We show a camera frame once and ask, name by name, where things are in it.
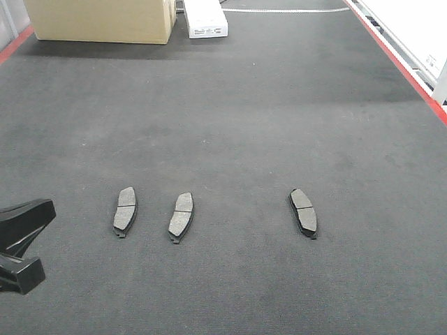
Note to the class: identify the white flat box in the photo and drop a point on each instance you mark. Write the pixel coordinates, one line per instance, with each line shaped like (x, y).
(205, 19)

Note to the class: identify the second-left grey brake pad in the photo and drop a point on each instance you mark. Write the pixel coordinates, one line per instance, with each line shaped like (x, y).
(181, 218)

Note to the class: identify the black conveyor belt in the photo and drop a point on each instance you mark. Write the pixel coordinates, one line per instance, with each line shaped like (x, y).
(298, 95)

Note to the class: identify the cardboard box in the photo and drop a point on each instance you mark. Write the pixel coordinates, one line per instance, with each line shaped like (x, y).
(141, 22)

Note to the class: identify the white machine side frame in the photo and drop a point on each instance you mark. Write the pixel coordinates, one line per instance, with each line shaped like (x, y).
(419, 29)

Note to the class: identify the red conveyor edge rail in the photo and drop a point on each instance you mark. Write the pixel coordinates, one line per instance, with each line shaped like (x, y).
(409, 74)

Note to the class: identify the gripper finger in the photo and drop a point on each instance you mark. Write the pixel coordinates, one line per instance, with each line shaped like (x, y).
(20, 275)
(22, 223)

